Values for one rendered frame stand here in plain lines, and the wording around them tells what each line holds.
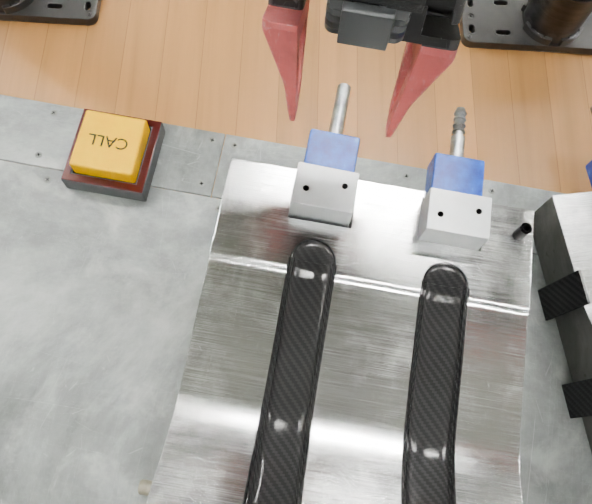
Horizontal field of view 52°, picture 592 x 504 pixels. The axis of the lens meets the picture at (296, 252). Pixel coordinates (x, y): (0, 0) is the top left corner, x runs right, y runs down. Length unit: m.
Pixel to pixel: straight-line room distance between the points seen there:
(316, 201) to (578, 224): 0.25
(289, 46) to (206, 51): 0.34
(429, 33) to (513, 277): 0.24
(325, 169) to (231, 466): 0.23
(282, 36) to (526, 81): 0.42
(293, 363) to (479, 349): 0.15
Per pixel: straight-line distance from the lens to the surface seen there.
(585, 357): 0.59
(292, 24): 0.35
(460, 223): 0.49
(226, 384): 0.47
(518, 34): 0.75
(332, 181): 0.48
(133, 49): 0.70
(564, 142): 0.71
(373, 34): 0.27
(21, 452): 0.59
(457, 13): 0.35
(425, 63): 0.35
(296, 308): 0.48
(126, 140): 0.60
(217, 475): 0.45
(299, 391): 0.47
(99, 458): 0.57
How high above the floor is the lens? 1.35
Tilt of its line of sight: 71 degrees down
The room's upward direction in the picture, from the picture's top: 9 degrees clockwise
